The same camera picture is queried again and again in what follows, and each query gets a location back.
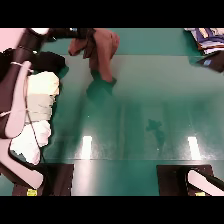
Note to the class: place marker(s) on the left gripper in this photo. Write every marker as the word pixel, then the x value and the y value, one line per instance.
pixel 81 33

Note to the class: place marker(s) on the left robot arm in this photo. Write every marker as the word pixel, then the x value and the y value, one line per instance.
pixel 20 76

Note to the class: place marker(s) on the beige garment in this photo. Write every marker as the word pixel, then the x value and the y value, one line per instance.
pixel 40 108

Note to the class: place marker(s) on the cream garment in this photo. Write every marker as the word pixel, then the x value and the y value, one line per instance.
pixel 43 83

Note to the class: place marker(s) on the blue white patterned garment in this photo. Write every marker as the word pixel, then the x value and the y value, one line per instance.
pixel 208 38

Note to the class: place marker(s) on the black garment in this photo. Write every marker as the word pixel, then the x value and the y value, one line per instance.
pixel 48 61
pixel 215 61

